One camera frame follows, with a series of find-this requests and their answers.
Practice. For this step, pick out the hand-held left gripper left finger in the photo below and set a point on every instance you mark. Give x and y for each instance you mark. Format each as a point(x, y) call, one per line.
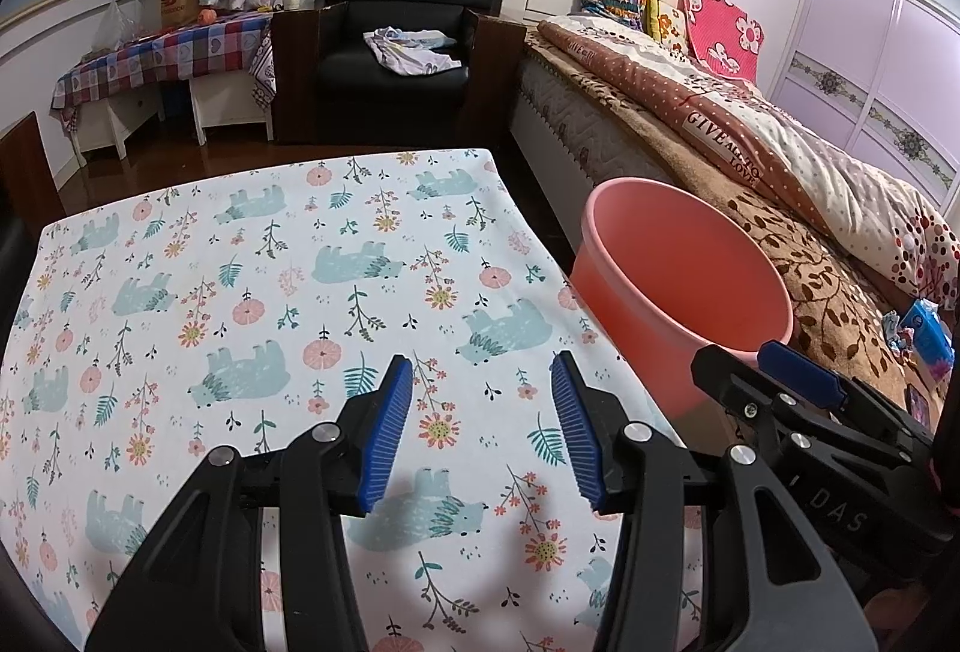
point(386, 427)

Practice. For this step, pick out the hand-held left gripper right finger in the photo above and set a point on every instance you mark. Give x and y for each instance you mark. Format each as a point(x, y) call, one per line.
point(577, 427)

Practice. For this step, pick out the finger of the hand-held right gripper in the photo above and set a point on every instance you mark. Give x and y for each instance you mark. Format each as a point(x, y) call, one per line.
point(802, 374)
point(735, 382)

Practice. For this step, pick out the pink plastic bucket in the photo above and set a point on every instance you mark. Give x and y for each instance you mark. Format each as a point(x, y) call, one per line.
point(622, 292)

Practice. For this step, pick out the brown leaf pattern blanket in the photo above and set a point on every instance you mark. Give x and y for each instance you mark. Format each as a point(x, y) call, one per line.
point(825, 292)

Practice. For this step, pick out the blue tissue packet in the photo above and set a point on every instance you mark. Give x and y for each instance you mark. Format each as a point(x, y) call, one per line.
point(926, 329)

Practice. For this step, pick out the dotted quilt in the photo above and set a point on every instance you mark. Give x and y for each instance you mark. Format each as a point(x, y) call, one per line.
point(787, 134)

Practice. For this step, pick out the bear and flower print tablecloth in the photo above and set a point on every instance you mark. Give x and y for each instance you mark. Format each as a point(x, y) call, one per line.
point(225, 247)

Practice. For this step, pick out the pale purple wardrobe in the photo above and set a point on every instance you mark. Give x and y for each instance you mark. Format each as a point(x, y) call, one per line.
point(847, 21)

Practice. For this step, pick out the pink flower pillow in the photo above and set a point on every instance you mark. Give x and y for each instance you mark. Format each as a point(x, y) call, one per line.
point(720, 25)

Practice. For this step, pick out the white side table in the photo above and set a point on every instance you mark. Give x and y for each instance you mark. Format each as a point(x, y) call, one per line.
point(225, 104)

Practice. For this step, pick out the yellow pillow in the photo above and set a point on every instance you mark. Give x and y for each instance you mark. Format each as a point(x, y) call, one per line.
point(664, 25)

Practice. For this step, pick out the pale crumpled cloth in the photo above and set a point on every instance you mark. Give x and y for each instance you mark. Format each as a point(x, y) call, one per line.
point(409, 51)

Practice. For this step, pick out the checked tablecloth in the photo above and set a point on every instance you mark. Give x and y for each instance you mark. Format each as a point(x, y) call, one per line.
point(172, 48)

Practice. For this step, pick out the black leather sofa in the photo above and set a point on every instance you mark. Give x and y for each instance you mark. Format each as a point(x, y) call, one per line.
point(26, 164)

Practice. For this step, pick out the orange fruit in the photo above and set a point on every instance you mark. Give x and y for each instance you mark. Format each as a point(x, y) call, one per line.
point(206, 16)

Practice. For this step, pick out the clear plastic bag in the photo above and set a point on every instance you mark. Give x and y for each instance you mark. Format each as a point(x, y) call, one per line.
point(116, 29)

